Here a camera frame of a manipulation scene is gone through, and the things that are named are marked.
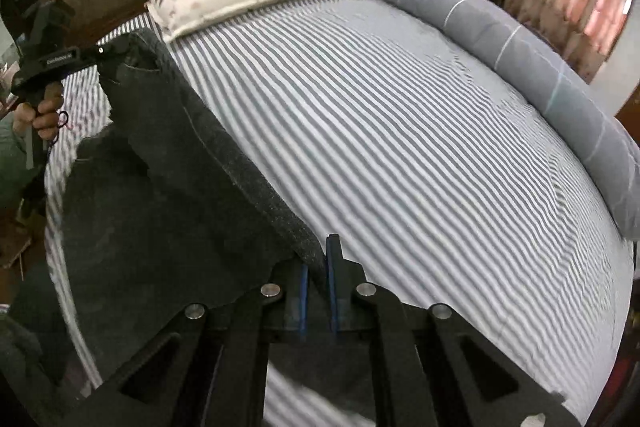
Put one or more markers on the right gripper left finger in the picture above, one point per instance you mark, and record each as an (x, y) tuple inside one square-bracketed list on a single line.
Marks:
[(206, 366)]

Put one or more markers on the rolled grey quilt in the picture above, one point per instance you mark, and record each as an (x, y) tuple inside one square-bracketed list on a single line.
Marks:
[(544, 79)]

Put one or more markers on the dark grey denim pants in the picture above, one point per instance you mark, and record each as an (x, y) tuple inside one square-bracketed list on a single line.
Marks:
[(163, 209)]

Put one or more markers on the grey white striped bed sheet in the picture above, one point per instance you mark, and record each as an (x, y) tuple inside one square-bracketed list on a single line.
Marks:
[(438, 176)]

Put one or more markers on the person's left hand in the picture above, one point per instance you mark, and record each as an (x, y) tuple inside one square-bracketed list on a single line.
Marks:
[(44, 118)]

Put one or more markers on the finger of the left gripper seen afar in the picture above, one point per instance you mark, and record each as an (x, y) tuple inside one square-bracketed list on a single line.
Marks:
[(118, 50)]

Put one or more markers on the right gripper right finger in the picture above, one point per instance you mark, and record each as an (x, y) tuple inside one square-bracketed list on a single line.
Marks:
[(430, 367)]

